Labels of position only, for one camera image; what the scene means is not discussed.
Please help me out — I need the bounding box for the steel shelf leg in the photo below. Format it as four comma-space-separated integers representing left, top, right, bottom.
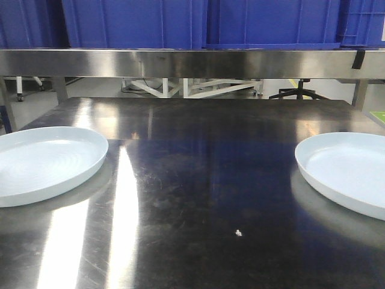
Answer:
351, 79, 369, 111
51, 76, 69, 104

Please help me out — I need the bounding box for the black tape strip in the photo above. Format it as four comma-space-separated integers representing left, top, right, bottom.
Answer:
351, 49, 366, 70

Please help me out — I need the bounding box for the blue plastic crate right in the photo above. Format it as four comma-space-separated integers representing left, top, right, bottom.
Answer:
205, 1, 340, 50

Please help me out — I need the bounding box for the blue plastic crate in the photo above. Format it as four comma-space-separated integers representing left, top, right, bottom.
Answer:
1, 1, 69, 49
205, 1, 340, 50
62, 1, 208, 50

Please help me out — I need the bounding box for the black office chair base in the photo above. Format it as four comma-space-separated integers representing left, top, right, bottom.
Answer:
268, 78, 327, 100

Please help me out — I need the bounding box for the steel shelf leg right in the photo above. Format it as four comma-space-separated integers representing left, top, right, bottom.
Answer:
351, 79, 369, 111

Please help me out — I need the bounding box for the white cart leg with caster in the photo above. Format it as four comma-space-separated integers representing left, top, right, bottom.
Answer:
16, 76, 45, 102

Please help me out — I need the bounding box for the steel shelf leg left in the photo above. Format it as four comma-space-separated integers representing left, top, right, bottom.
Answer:
51, 76, 69, 104

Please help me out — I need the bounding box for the blue plastic crate left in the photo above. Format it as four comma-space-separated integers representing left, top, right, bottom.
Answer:
1, 1, 69, 49

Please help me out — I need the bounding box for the blue plastic crate centre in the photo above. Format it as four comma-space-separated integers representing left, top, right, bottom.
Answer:
62, 1, 208, 50

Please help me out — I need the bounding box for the stainless steel shelf rail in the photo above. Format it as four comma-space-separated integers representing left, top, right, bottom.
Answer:
1, 49, 384, 79

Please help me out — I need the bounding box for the pale blue plate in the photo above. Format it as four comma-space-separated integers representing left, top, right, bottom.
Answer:
1, 126, 109, 208
295, 132, 384, 220

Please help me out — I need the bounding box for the white metal frame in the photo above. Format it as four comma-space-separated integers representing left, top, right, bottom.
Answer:
120, 78, 264, 99

